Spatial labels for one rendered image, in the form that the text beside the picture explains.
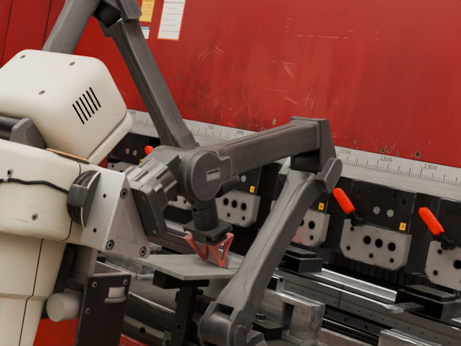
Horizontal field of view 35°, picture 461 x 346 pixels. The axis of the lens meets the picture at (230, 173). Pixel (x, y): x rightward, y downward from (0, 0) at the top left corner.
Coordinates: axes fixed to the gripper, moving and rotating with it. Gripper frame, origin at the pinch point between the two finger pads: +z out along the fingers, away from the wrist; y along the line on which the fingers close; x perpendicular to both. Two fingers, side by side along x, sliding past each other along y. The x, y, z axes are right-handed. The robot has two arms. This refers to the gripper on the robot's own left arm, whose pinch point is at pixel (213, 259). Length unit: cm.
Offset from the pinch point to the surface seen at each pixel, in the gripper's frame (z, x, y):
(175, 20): -48, -31, 34
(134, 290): 11.3, 7.8, 22.8
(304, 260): 13.3, -27.6, -4.0
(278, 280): 5.8, -7.6, -12.7
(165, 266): -5.9, 14.2, -0.5
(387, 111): -33, -25, -34
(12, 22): -50, -12, 86
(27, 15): -51, -18, 86
